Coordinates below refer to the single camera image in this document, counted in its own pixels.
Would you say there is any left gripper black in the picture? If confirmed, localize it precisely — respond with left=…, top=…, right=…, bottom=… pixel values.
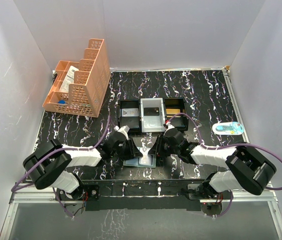
left=111, top=137, right=143, bottom=161

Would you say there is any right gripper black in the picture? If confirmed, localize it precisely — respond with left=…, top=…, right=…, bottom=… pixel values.
left=148, top=134, right=180, bottom=158

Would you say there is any patterned silver card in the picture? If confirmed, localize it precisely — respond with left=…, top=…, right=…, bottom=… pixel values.
left=139, top=147, right=153, bottom=166

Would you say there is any black bin with gold card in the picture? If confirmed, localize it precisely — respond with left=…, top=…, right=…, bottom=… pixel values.
left=164, top=97, right=189, bottom=132

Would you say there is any green card holder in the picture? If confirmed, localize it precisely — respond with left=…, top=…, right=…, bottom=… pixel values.
left=123, top=155, right=156, bottom=168

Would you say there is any silver card with magnetic stripe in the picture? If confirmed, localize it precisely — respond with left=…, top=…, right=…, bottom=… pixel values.
left=121, top=108, right=139, bottom=117

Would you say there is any white plastic bin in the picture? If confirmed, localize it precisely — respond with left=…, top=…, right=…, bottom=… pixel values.
left=140, top=98, right=165, bottom=133

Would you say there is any black bin with white card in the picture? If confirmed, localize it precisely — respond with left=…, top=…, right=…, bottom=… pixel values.
left=117, top=99, right=141, bottom=134

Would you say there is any peach plastic desk organizer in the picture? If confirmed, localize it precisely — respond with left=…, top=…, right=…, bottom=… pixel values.
left=42, top=38, right=111, bottom=118

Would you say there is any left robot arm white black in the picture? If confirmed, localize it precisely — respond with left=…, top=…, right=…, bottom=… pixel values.
left=23, top=125, right=143, bottom=200

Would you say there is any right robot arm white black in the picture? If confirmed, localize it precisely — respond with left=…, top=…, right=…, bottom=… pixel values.
left=148, top=125, right=277, bottom=199

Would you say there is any gold card in black bin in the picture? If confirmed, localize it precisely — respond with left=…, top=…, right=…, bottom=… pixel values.
left=166, top=108, right=182, bottom=116

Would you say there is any black card in white bin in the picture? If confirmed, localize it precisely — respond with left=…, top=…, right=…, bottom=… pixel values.
left=143, top=107, right=160, bottom=117

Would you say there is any blue white oval package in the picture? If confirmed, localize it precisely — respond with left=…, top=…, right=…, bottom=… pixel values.
left=212, top=121, right=245, bottom=136

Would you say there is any blue small object in organizer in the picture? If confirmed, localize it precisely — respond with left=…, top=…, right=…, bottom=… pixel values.
left=58, top=100, right=67, bottom=105

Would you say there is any white paper packet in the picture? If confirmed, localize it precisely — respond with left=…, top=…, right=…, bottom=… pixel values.
left=59, top=65, right=79, bottom=93

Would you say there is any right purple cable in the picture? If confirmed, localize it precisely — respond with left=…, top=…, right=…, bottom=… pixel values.
left=165, top=112, right=282, bottom=218

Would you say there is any purple cable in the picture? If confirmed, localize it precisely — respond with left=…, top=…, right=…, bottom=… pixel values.
left=165, top=112, right=282, bottom=218
left=10, top=114, right=111, bottom=221

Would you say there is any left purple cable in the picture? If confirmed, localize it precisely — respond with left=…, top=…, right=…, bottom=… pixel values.
left=10, top=114, right=111, bottom=221

